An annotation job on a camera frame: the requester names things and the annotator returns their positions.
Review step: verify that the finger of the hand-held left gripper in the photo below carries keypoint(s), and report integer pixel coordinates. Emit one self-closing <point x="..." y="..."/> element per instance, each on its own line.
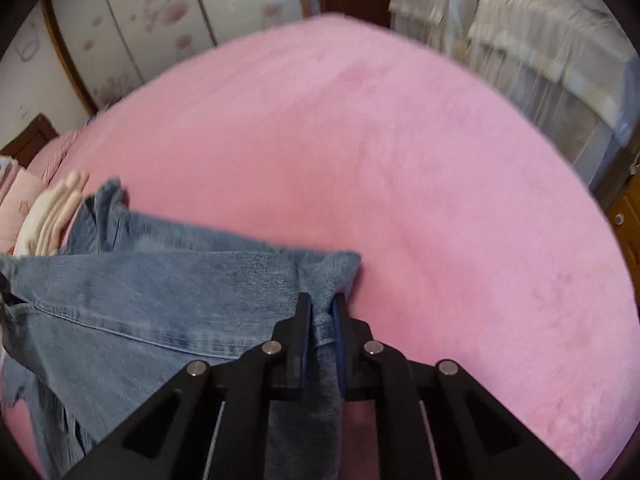
<point x="4" y="284"/>

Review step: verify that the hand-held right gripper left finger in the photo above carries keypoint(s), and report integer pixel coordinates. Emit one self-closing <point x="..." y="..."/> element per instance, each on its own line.
<point x="304" y="332"/>

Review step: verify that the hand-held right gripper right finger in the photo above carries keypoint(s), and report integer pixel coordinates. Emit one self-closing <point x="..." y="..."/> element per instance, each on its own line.
<point x="339" y="342"/>

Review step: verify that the blue denim jeans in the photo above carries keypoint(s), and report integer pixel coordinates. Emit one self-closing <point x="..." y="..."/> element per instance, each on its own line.
<point x="150" y="300"/>

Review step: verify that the pink pillow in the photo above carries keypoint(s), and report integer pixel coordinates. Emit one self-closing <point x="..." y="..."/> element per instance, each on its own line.
<point x="15" y="207"/>

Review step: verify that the cream folded cloth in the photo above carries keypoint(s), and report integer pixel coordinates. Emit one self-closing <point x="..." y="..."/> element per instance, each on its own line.
<point x="50" y="215"/>

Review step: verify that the dark wooden headboard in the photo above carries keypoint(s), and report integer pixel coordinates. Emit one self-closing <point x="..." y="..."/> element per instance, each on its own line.
<point x="30" y="142"/>

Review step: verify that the pink plush bed blanket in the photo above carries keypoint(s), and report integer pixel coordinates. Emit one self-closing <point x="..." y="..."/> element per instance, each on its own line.
<point x="400" y="185"/>

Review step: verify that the floral print wardrobe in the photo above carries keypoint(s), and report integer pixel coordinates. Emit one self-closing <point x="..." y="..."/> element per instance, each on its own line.
<point x="150" y="20"/>

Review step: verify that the wooden cabinet with knob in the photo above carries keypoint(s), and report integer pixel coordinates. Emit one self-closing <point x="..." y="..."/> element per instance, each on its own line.
<point x="625" y="230"/>

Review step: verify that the sofa with cream lace cover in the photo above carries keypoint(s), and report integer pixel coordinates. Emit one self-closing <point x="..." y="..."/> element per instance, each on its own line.
<point x="525" y="35"/>

